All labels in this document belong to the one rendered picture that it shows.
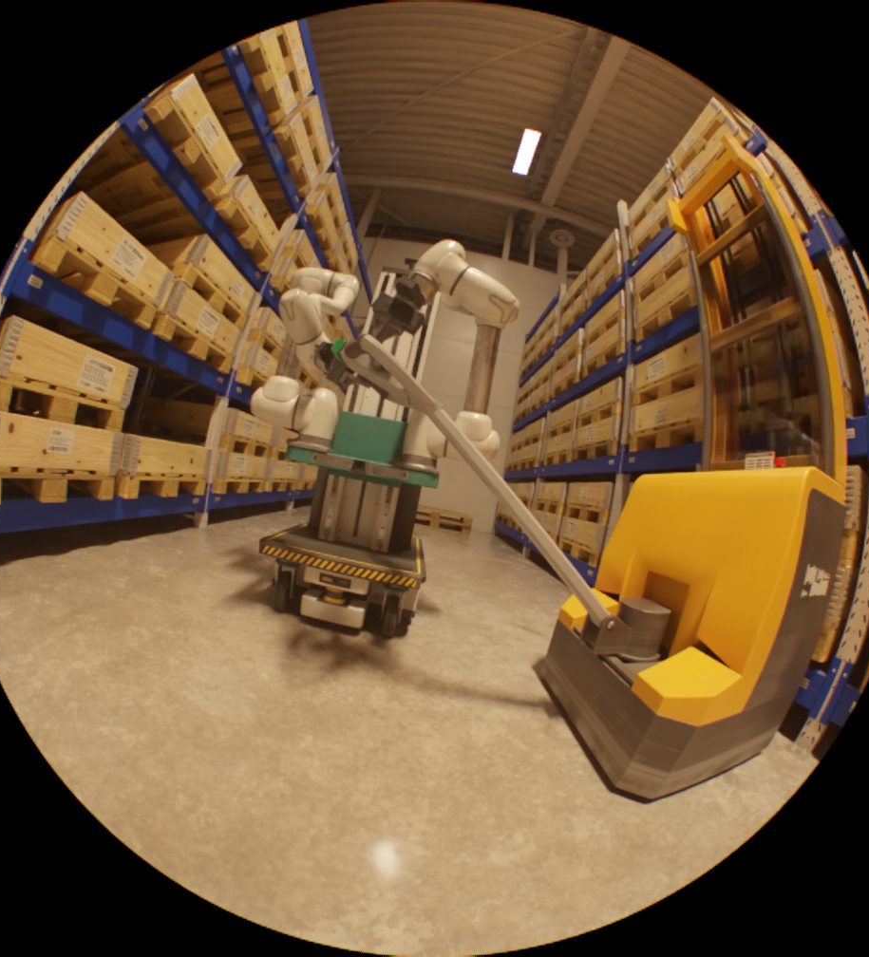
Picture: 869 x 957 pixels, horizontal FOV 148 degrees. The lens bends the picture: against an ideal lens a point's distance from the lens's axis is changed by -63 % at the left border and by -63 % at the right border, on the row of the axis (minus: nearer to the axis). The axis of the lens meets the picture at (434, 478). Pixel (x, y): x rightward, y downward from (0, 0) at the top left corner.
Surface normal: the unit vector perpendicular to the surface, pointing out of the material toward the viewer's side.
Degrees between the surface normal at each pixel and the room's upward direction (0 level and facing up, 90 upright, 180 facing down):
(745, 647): 90
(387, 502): 90
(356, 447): 90
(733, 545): 74
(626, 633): 90
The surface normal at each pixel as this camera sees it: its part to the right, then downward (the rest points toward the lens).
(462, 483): 0.04, -0.02
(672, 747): -0.67, -0.15
